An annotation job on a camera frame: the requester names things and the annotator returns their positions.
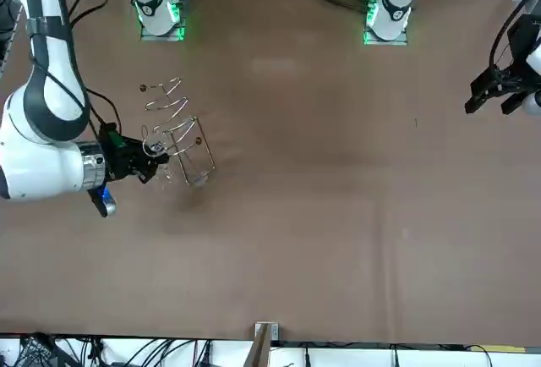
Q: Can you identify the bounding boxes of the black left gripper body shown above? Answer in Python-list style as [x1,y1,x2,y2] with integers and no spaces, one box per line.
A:
[494,14,541,89]

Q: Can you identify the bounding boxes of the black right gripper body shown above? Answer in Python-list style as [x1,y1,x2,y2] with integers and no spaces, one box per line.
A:
[101,123,145,182]

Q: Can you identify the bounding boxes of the clear glass goblet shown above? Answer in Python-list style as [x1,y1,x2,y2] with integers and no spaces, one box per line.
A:
[141,126,183,186]

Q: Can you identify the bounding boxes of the black keypad device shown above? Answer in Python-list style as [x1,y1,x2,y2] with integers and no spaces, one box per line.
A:
[19,335,56,367]

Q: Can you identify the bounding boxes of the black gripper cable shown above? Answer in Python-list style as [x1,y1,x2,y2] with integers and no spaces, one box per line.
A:
[82,85,123,140]
[489,0,541,70]

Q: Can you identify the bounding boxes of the chrome wire goblet rack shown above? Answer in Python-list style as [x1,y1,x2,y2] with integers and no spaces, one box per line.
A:
[139,77,217,186]

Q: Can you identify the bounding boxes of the aluminium camera post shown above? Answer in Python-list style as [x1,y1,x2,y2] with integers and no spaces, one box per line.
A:
[243,320,280,367]

